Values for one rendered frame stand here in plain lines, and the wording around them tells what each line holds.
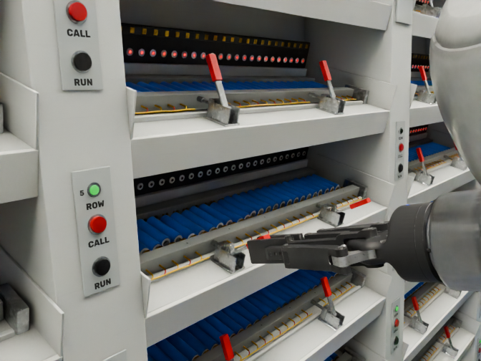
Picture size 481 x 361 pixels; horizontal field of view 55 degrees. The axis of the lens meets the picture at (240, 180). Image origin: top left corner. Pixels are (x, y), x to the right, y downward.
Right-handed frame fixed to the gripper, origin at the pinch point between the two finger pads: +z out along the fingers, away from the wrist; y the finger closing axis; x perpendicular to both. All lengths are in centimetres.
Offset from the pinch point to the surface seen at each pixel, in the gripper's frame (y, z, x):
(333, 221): 25.7, 8.1, -1.8
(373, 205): 42.5, 8.9, -2.2
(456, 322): 112, 25, -56
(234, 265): -1.0, 7.0, -1.7
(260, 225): 10.5, 11.5, 1.2
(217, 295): -4.3, 7.7, -4.7
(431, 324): 75, 17, -41
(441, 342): 96, 25, -56
